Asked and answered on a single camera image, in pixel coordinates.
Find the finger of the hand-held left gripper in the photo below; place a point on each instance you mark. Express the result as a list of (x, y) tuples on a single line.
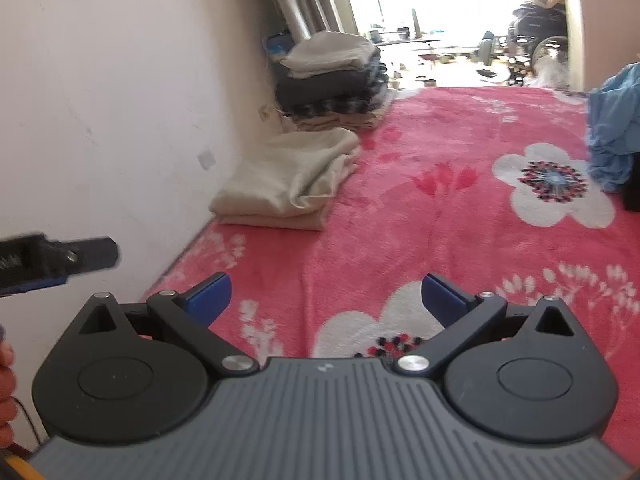
[(80, 257)]

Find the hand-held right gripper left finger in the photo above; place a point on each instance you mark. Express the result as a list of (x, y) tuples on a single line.
[(210, 292)]

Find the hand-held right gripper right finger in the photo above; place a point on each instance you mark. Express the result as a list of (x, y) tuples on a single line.
[(442, 300)]

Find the beige jacket with black trim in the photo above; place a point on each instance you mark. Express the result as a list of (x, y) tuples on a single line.
[(280, 180)]

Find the stack of folded clothes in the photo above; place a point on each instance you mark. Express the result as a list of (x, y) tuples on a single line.
[(325, 85)]

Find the person's left hand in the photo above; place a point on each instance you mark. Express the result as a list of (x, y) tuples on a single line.
[(6, 385)]

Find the pink floral blanket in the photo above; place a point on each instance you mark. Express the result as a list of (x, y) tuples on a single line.
[(400, 185)]

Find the black cloth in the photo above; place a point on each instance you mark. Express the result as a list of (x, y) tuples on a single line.
[(632, 185)]

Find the blue shirt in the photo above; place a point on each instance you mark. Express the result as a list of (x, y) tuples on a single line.
[(612, 120)]

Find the blue bag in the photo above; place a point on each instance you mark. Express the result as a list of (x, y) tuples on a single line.
[(277, 45)]

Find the folding table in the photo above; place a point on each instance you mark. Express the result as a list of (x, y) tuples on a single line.
[(405, 40)]

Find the wheelchair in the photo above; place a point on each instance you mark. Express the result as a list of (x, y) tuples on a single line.
[(530, 35)]

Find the white wall socket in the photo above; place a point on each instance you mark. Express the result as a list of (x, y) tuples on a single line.
[(265, 112)]

